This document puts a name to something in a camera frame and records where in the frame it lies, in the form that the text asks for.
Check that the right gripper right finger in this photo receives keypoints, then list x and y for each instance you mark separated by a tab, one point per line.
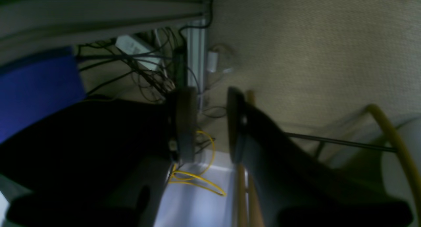
295	190

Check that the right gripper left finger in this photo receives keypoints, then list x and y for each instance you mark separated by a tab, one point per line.
98	163

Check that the blue box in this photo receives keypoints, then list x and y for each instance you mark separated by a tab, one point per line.
37	86

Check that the white power adapter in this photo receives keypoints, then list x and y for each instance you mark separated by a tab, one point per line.
131	45

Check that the aluminium frame post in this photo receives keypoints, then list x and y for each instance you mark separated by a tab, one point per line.
197	50

